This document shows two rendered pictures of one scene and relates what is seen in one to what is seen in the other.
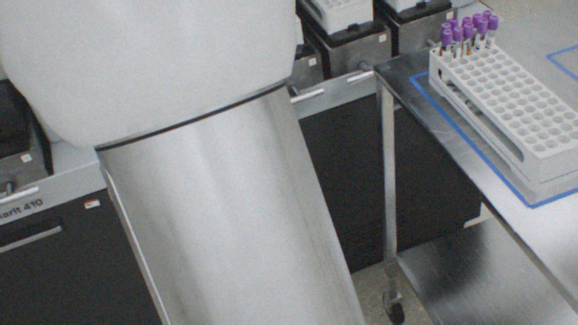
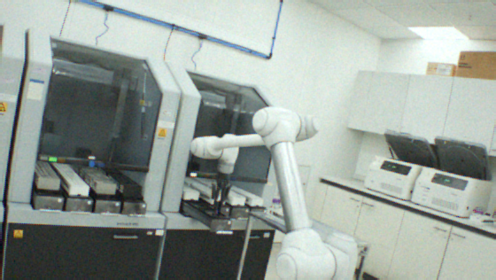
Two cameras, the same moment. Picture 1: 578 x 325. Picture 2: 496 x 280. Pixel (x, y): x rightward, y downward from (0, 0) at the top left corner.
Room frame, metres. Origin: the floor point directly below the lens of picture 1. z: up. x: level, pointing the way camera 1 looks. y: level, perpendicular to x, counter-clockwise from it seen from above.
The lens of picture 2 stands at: (-1.32, 0.88, 1.37)
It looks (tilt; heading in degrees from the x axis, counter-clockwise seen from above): 3 degrees down; 337
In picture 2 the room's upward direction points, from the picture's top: 12 degrees clockwise
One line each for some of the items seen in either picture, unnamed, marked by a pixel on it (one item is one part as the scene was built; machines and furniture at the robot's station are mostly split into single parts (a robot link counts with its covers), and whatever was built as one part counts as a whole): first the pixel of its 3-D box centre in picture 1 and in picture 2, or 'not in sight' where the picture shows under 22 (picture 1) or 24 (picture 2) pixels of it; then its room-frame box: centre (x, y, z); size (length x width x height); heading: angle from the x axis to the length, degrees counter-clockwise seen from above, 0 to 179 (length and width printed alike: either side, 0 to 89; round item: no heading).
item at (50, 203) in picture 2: not in sight; (39, 184); (1.05, 1.03, 0.78); 0.73 x 0.14 x 0.09; 14
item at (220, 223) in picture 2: not in sight; (192, 206); (1.02, 0.13, 0.78); 0.73 x 0.14 x 0.09; 14
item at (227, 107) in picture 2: not in sight; (219, 125); (1.32, -0.03, 1.28); 0.61 x 0.51 x 0.63; 104
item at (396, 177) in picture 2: not in sight; (406, 166); (1.89, -2.33, 1.22); 0.62 x 0.56 x 0.64; 102
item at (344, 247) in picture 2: not in sight; (336, 259); (0.03, -0.21, 0.87); 0.18 x 0.16 x 0.22; 106
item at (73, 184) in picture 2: not in sight; (73, 184); (0.96, 0.85, 0.83); 0.30 x 0.10 x 0.06; 14
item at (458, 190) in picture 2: not in sight; (456, 175); (1.33, -2.47, 1.24); 0.62 x 0.56 x 0.69; 105
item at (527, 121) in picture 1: (504, 105); (288, 219); (0.71, -0.34, 0.85); 0.30 x 0.10 x 0.06; 12
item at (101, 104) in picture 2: not in sight; (93, 102); (1.11, 0.81, 1.28); 0.61 x 0.51 x 0.63; 104
